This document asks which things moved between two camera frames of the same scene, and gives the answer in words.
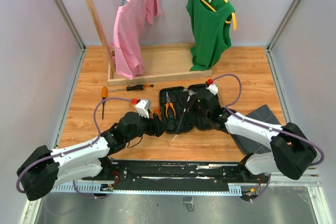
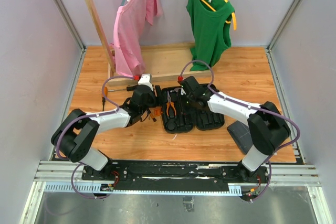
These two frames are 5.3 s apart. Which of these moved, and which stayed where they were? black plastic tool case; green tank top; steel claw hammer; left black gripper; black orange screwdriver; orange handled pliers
Moved: steel claw hammer; left black gripper
Stayed: green tank top; black plastic tool case; orange handled pliers; black orange screwdriver
